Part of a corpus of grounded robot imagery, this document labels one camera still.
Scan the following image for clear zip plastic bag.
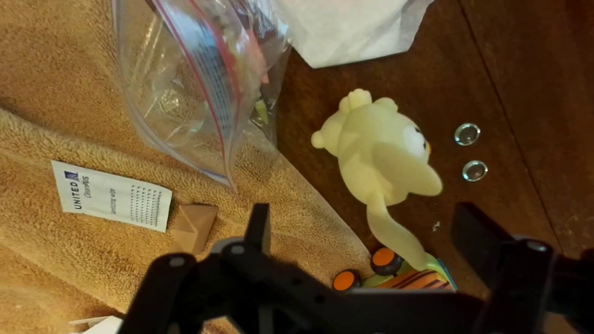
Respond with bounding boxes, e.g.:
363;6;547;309
111;0;289;188

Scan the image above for white small paper packet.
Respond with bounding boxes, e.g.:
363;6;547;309
51;162;172;232

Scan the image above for white crumpled cloth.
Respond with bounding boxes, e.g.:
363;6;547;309
272;0;434;69

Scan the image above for clear glass bead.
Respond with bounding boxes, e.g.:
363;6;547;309
460;160;489;184
452;123;480;147

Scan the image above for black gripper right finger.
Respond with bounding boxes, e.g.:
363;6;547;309
450;203;594;334

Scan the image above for orange toy car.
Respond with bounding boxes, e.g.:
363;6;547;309
330;247;456;294

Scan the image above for tan towel far side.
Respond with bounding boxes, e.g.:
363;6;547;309
0;0;367;334

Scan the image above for pale yellow bunny doll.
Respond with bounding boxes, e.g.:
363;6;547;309
309;90;443;271

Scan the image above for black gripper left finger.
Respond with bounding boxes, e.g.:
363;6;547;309
116;205;272;334

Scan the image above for wooden block pieces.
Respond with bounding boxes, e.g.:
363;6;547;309
168;205;216;253

